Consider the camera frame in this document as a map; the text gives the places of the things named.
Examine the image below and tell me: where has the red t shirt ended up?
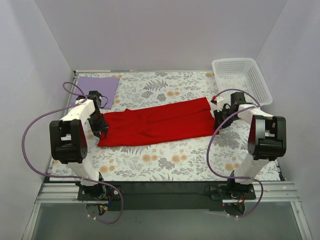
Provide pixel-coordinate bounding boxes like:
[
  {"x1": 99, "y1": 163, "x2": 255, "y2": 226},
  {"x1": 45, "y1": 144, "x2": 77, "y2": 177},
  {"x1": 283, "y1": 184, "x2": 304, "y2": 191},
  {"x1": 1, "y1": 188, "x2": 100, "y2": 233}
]
[{"x1": 97, "y1": 97, "x2": 216, "y2": 148}]

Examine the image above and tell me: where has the white plastic basket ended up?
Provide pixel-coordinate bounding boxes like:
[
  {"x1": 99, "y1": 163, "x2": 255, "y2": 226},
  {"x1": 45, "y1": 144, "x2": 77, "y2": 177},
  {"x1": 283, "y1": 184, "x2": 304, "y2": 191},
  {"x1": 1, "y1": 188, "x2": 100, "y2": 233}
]
[{"x1": 212, "y1": 57, "x2": 273, "y2": 106}]

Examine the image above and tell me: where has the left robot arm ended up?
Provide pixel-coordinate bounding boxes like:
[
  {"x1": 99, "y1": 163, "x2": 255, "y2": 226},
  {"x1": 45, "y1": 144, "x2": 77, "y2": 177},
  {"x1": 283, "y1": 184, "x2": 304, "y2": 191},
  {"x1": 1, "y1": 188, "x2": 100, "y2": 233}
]
[{"x1": 49, "y1": 90, "x2": 109, "y2": 200}]

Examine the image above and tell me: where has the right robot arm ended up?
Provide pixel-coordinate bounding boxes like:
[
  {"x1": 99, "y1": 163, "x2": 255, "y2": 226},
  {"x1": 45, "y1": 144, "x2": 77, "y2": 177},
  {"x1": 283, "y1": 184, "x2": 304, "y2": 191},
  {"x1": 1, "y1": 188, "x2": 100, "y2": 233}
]
[{"x1": 208, "y1": 91, "x2": 287, "y2": 200}]

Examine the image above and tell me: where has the folded purple t shirt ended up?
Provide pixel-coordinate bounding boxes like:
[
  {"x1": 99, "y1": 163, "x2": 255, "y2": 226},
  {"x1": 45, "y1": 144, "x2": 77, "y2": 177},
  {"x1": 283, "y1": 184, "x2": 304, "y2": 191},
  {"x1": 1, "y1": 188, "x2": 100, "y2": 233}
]
[{"x1": 76, "y1": 76, "x2": 120, "y2": 110}]

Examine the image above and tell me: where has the floral table cloth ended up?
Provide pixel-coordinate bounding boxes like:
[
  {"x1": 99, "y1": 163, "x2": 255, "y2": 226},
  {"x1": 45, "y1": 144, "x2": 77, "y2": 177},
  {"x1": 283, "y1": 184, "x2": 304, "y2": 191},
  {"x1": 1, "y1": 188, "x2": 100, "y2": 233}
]
[{"x1": 49, "y1": 71, "x2": 281, "y2": 182}]

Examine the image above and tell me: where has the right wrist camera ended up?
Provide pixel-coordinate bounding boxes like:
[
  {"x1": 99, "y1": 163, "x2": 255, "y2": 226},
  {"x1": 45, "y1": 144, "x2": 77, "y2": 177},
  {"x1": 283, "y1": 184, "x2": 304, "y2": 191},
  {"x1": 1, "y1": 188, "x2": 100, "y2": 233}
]
[{"x1": 210, "y1": 96, "x2": 226, "y2": 112}]

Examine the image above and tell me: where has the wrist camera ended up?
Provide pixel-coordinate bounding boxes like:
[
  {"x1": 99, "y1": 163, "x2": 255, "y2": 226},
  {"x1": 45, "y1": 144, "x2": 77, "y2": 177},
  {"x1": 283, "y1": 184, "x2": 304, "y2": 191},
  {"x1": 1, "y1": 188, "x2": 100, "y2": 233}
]
[
  {"x1": 97, "y1": 93, "x2": 109, "y2": 109},
  {"x1": 210, "y1": 96, "x2": 226, "y2": 112}
]

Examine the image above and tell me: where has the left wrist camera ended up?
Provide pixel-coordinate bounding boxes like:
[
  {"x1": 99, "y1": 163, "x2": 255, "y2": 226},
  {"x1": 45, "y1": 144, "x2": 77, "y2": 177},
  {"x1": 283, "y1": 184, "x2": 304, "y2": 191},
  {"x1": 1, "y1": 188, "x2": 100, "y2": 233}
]
[{"x1": 97, "y1": 93, "x2": 109, "y2": 109}]

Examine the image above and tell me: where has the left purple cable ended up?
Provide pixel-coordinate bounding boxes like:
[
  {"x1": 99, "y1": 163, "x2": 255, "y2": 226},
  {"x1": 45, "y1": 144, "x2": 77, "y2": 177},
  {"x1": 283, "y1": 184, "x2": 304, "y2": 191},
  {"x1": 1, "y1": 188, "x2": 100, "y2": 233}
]
[{"x1": 21, "y1": 81, "x2": 125, "y2": 225}]

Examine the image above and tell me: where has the purple cable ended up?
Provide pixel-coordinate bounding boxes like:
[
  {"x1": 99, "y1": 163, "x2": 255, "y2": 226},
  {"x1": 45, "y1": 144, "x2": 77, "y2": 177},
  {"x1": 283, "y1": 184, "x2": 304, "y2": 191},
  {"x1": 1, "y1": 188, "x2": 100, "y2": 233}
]
[
  {"x1": 207, "y1": 88, "x2": 265, "y2": 219},
  {"x1": 21, "y1": 81, "x2": 125, "y2": 225}
]

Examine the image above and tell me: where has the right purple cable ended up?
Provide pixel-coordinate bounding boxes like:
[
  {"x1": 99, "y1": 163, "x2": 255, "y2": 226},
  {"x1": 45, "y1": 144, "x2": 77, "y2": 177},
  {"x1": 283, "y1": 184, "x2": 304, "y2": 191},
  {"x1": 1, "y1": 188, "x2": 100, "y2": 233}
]
[{"x1": 207, "y1": 88, "x2": 265, "y2": 219}]

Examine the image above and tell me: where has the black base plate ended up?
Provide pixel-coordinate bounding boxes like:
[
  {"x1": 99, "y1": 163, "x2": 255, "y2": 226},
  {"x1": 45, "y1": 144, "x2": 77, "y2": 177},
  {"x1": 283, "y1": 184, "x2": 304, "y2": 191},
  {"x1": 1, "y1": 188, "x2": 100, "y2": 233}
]
[{"x1": 77, "y1": 181, "x2": 256, "y2": 211}]

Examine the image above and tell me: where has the aluminium frame rail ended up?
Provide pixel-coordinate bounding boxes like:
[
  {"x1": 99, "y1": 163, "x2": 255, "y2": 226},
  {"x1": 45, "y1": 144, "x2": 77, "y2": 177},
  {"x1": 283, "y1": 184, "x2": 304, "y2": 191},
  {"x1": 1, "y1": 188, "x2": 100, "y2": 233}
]
[{"x1": 36, "y1": 181, "x2": 300, "y2": 203}]

